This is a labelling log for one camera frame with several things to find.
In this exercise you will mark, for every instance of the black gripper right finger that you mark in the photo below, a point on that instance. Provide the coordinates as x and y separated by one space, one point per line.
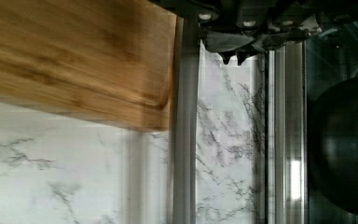
266 43

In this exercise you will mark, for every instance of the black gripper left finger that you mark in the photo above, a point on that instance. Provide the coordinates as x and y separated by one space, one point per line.
228 45

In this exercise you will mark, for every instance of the bamboo cutting board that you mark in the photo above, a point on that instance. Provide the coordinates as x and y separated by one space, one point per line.
107 61

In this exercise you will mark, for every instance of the black pan inside oven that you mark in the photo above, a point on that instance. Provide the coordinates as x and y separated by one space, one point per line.
333 144

